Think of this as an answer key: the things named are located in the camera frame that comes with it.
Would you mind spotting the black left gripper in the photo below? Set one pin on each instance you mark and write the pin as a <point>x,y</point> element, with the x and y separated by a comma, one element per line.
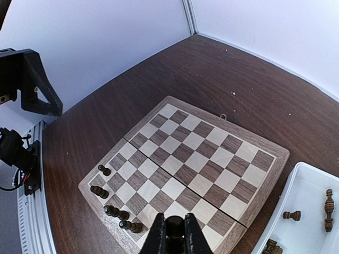
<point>23,70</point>

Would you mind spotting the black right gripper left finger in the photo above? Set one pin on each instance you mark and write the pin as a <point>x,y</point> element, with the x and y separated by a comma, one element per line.
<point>155,242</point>

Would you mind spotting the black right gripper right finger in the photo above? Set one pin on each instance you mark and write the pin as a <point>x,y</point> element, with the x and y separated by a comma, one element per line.
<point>194,240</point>

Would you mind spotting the dark chess rook small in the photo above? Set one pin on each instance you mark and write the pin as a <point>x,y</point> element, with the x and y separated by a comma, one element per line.
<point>174,234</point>

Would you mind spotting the dark chess pawn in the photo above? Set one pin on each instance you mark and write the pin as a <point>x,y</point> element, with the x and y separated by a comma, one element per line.
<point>99,191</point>
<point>296,216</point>
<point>104,170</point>

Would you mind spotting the dark chess knight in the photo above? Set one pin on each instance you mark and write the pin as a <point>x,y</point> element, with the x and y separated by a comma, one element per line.
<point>272,248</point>

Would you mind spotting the wooden chess board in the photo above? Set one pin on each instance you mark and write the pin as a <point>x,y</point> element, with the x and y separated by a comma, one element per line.
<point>180,159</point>

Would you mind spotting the white plastic divided tray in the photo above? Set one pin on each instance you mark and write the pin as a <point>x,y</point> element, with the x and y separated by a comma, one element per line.
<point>305,191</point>

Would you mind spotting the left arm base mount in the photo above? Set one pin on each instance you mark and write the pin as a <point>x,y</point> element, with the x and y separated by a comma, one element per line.
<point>31,169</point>

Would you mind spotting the aluminium front rail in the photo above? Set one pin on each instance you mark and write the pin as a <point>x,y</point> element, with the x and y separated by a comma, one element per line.
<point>33,218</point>

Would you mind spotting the left aluminium frame post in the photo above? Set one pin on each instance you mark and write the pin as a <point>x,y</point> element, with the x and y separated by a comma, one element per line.
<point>190,16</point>

